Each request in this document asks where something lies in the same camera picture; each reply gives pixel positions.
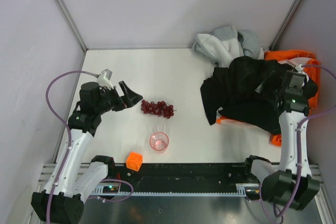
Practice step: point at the orange cloth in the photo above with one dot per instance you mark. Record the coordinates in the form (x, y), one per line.
(296, 57)

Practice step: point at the red grape bunch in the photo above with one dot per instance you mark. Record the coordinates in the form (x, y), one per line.
(160, 108)

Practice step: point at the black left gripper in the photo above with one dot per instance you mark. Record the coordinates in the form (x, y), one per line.
(118, 99)

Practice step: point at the right aluminium frame post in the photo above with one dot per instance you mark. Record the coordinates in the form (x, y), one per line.
(284, 25)

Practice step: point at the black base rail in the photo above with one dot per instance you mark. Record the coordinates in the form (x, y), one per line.
(185, 177)

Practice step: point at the pink clear plastic cup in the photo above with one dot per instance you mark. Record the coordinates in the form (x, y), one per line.
(159, 141)

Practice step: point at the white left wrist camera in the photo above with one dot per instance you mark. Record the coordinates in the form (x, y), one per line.
(104, 79)

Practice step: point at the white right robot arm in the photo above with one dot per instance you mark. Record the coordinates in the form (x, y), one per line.
(290, 184)

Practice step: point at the slotted cable duct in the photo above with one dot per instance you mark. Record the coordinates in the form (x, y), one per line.
(240, 190)

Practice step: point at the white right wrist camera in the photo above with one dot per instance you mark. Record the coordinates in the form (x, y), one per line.
(296, 67)

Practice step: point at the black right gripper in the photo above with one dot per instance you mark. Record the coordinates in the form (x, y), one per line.
(284, 87)

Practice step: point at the aluminium frame post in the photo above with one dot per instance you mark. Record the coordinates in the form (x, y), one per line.
(284, 25)
(70, 23)

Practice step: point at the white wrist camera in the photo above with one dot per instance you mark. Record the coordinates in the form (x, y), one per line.
(296, 67)
(104, 79)

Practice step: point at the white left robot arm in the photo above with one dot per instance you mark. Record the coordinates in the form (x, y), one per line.
(63, 198)

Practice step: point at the grey white cloth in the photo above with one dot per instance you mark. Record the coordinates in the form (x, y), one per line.
(227, 43)

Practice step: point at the left aluminium frame post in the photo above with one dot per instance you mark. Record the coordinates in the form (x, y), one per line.
(70, 23)

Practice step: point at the orange fabric cube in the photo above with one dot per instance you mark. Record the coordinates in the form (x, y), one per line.
(134, 161)

